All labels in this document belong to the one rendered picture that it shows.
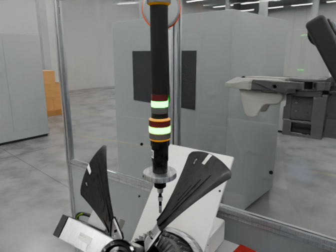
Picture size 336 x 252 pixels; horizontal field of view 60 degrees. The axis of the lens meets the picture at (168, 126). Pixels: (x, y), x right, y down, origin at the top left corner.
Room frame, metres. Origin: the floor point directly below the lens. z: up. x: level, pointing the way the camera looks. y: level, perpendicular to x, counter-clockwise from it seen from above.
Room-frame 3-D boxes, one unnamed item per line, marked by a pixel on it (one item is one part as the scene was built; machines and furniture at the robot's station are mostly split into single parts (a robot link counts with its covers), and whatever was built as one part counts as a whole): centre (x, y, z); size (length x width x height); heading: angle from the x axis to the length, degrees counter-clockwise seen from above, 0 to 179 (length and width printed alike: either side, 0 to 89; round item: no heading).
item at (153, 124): (0.57, 0.02, 1.57); 0.04 x 0.04 x 0.01
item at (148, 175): (0.58, 0.02, 1.50); 0.09 x 0.07 x 0.10; 1
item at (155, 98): (0.57, 0.02, 1.62); 0.03 x 0.03 x 0.01
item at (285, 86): (0.42, -0.17, 1.66); 0.09 x 0.05 x 0.02; 63
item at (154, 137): (0.57, 0.02, 1.55); 0.04 x 0.04 x 0.01
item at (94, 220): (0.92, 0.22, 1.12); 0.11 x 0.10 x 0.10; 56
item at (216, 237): (1.16, -0.15, 0.91); 0.17 x 0.16 x 0.11; 146
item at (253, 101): (0.45, -0.13, 1.64); 0.09 x 0.03 x 0.06; 63
